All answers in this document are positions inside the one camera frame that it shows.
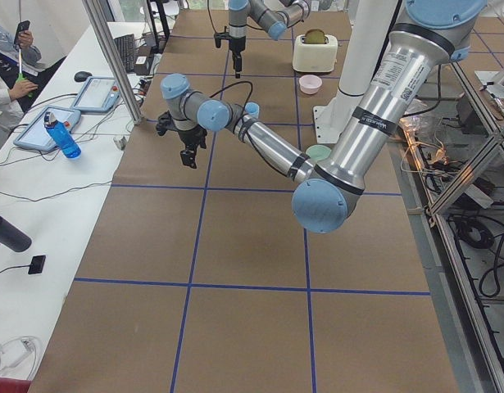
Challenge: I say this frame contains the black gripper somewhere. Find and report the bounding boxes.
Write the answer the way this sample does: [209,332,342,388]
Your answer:
[214,26,246,79]
[156,111,207,168]

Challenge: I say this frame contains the light blue cup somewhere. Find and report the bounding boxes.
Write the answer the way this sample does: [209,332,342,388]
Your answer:
[244,102,260,119]

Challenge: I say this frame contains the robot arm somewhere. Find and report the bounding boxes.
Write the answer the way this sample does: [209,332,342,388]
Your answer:
[156,1,485,233]
[214,0,311,79]

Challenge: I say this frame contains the cream toaster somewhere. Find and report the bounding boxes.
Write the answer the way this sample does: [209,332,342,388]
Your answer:
[292,34,338,74]

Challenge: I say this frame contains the pink bowl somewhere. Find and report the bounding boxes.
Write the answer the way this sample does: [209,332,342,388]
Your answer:
[298,75,322,95]

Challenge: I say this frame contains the bread slice in toaster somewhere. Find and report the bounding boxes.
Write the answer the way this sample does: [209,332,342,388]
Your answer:
[302,29,327,45]

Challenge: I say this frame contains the far teach pendant tablet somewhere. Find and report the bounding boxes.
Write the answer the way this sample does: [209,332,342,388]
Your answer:
[71,76,120,113]

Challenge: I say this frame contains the teach pendant tablet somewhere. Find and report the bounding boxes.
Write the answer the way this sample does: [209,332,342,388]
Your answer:
[13,106,81,152]
[71,76,120,113]

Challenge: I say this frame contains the black keyboard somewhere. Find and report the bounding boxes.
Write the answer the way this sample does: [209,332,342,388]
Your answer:
[113,34,135,73]

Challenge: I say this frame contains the blue water bottle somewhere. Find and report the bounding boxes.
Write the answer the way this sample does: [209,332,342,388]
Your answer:
[43,111,81,159]

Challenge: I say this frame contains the green bowl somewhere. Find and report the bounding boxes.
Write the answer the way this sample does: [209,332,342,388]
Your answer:
[306,144,332,161]

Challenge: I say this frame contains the black computer mouse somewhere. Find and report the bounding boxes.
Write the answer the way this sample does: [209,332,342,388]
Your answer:
[74,71,93,83]

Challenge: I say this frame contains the near teach pendant tablet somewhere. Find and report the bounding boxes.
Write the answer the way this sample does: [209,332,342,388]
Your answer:
[13,106,81,152]

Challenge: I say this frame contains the small black square pad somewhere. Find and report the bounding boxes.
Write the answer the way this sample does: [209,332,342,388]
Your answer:
[28,255,46,275]

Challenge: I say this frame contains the black thermos bottle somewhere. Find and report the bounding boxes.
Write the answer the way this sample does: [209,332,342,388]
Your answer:
[0,216,32,252]

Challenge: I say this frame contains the seated person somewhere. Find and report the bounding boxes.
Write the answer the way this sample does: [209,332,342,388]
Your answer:
[0,25,41,131]

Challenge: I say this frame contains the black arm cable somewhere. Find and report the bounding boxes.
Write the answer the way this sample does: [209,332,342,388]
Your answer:
[208,80,293,177]

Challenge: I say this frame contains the aluminium frame post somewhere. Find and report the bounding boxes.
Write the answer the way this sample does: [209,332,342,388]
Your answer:
[82,0,143,125]

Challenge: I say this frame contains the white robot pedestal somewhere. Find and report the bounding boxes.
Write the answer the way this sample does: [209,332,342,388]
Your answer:
[313,0,402,144]

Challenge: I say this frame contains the aluminium side frame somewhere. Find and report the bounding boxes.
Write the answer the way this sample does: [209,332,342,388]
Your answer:
[378,24,504,393]

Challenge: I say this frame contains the white coiled cable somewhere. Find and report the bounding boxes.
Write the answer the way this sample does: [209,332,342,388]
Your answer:
[0,335,42,380]

